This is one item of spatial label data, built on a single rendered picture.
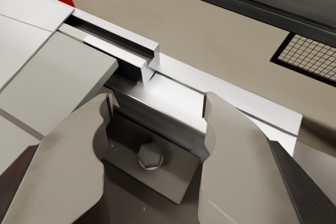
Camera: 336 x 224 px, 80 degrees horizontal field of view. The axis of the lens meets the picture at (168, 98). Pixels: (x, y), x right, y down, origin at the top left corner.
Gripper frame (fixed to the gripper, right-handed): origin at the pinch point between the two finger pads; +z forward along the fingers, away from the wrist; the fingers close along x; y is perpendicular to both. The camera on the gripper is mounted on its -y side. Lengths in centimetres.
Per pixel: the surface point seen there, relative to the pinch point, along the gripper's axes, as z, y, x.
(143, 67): 5.6, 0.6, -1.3
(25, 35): 7.9, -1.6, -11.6
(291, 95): 99, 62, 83
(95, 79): 4.1, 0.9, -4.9
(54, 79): 4.1, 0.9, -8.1
